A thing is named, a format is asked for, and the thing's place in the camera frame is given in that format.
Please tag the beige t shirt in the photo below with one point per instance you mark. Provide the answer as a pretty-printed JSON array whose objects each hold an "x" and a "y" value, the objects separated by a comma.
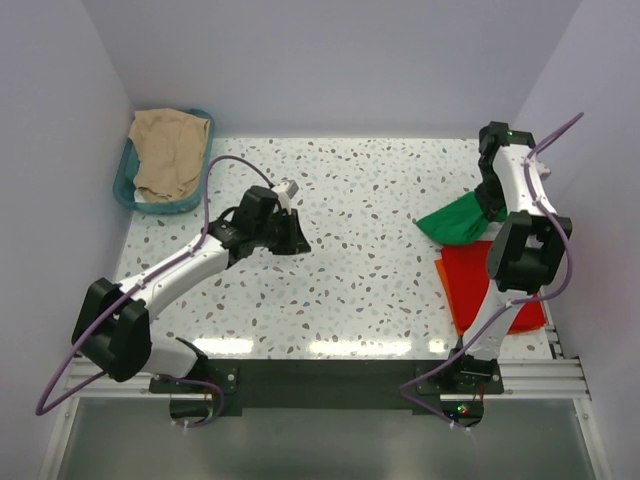
[{"x": 171, "y": 147}]

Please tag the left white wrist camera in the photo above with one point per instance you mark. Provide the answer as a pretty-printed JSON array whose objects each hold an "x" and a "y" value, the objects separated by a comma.
[{"x": 286, "y": 191}]

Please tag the folded orange t shirt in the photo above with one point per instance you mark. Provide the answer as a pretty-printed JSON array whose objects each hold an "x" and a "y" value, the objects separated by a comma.
[{"x": 465, "y": 288}]

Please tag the teal plastic basket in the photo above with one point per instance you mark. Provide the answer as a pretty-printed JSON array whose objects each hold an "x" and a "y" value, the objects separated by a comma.
[{"x": 124, "y": 189}]

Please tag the green t shirt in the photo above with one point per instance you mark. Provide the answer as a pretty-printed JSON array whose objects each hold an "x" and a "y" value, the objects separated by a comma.
[{"x": 460, "y": 223}]

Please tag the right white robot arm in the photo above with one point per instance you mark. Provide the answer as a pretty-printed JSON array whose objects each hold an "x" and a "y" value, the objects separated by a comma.
[{"x": 524, "y": 255}]

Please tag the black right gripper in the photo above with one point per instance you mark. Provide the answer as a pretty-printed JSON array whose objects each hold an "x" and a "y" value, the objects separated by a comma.
[{"x": 490, "y": 205}]

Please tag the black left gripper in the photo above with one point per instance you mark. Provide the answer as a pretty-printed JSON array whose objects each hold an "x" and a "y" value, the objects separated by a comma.
[{"x": 295, "y": 243}]

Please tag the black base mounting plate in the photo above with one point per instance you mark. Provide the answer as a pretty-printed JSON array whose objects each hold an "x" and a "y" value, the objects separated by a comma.
[{"x": 230, "y": 387}]

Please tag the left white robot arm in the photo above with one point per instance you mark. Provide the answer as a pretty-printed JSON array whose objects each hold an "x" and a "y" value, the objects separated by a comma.
[{"x": 113, "y": 329}]

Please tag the folded red t shirt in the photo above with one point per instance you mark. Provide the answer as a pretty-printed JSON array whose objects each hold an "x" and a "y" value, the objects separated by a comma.
[{"x": 469, "y": 255}]

